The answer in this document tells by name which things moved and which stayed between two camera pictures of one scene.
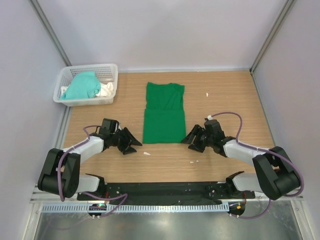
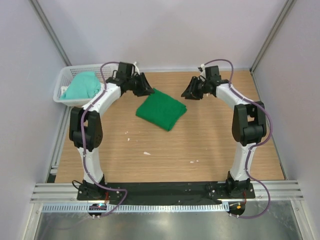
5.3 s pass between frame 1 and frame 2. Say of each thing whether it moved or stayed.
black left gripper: moved
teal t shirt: stayed
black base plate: stayed
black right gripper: moved
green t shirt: moved
